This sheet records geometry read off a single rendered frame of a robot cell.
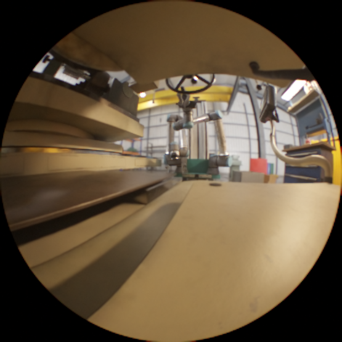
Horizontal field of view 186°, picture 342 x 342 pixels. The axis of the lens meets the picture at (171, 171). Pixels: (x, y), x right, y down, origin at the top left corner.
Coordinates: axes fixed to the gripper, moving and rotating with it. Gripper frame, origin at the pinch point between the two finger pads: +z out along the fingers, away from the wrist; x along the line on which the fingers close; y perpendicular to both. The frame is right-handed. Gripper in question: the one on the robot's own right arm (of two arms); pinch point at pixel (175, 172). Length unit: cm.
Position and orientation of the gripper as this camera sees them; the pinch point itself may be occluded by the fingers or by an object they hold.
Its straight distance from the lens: 100.2
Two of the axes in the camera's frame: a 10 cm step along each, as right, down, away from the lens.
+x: -9.9, 0.8, 1.4
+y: 1.6, 3.4, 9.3
